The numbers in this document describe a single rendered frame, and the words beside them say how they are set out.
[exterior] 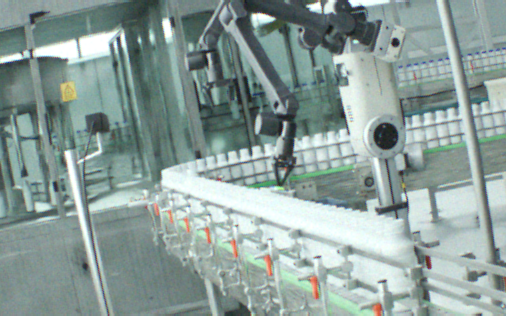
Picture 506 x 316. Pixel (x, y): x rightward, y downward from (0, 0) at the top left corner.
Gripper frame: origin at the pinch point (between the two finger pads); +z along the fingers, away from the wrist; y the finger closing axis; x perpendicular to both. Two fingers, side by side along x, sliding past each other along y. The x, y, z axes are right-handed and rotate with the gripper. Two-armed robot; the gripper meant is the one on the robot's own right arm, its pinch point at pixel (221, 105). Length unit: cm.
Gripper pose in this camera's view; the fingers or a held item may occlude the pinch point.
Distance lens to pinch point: 475.3
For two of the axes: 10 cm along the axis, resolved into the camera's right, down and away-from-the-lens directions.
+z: 1.9, 9.8, 0.5
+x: 1.9, 0.1, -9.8
